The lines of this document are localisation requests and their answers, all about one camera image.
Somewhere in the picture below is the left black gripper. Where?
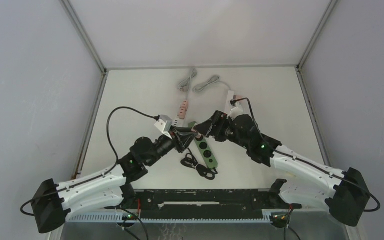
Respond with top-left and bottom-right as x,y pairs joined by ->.
145,125 -> 197,167

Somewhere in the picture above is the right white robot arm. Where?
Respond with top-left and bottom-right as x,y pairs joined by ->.
193,111 -> 381,227

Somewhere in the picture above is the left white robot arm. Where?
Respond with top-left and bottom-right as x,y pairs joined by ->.
31,128 -> 198,234

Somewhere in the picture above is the left black camera cable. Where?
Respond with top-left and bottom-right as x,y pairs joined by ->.
20,106 -> 160,217

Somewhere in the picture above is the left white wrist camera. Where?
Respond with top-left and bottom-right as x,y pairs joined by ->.
154,115 -> 173,139

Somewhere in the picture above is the white power strip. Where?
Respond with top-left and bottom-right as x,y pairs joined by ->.
173,100 -> 189,127
224,90 -> 235,114

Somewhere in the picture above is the grey cord of far strip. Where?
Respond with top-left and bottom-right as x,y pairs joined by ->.
177,67 -> 199,102

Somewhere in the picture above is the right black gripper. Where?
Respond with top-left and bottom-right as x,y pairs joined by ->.
194,110 -> 250,150

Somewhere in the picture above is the grey cord of strip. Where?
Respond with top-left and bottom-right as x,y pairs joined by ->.
192,74 -> 234,95
177,67 -> 199,102

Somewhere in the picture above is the grey cord of near strip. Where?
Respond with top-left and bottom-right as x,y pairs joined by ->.
192,74 -> 234,95

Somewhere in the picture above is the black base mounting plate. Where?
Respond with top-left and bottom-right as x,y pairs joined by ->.
117,189 -> 290,219

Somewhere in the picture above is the green power strip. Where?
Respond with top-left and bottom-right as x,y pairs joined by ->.
194,135 -> 218,169

